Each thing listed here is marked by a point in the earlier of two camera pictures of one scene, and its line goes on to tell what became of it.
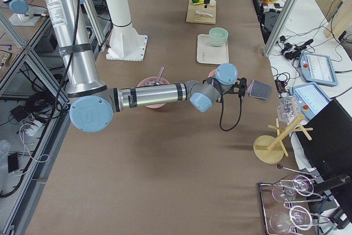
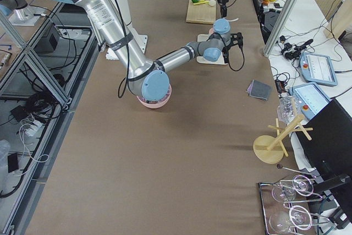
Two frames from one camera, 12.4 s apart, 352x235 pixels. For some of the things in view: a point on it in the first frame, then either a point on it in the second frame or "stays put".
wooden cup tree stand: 270,149 stays put
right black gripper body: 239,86 -> 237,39
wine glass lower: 299,217 stays put
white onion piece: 212,3 stays put
